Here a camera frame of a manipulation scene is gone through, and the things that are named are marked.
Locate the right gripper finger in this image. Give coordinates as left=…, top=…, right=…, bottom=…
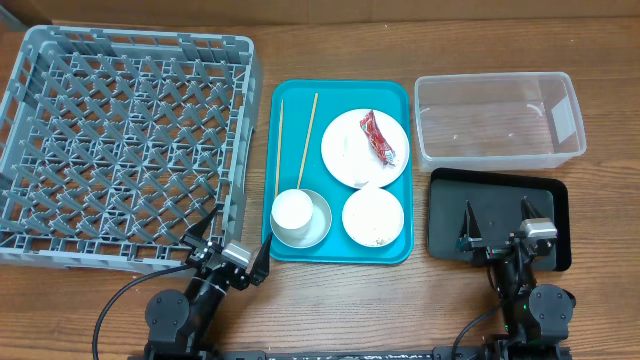
left=457, top=201, right=482, bottom=245
left=521, top=196, right=543, bottom=220

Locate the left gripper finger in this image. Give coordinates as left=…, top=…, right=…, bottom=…
left=249, top=232, right=273, bottom=286
left=185, top=206, right=219, bottom=240

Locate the white paper cup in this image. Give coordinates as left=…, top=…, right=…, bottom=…
left=271, top=189, right=313, bottom=240

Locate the small white bowl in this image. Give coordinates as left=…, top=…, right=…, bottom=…
left=342, top=188, right=404, bottom=248

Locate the red snack wrapper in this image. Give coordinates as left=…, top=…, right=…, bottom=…
left=359, top=110, right=396, bottom=166

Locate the white napkin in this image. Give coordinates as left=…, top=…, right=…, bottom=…
left=339, top=134, right=372, bottom=188

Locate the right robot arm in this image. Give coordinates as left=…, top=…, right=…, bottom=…
left=449, top=197, right=576, bottom=360

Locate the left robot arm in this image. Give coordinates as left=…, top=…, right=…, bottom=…
left=143, top=210, right=273, bottom=359

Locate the black plastic tray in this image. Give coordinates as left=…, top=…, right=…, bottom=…
left=427, top=168, right=572, bottom=272

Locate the grey metal bowl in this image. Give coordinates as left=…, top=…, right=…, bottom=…
left=270, top=189, right=332, bottom=249

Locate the clear plastic bin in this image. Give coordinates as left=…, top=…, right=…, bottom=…
left=414, top=72, right=587, bottom=172

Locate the grey plastic dish rack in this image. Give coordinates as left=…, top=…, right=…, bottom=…
left=1, top=26, right=262, bottom=273

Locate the teal plastic tray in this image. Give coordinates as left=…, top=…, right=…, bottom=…
left=262, top=79, right=414, bottom=265

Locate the large white plate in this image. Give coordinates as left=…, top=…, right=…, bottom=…
left=321, top=108, right=410, bottom=189

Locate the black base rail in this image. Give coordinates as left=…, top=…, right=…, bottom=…
left=127, top=347, right=573, bottom=360

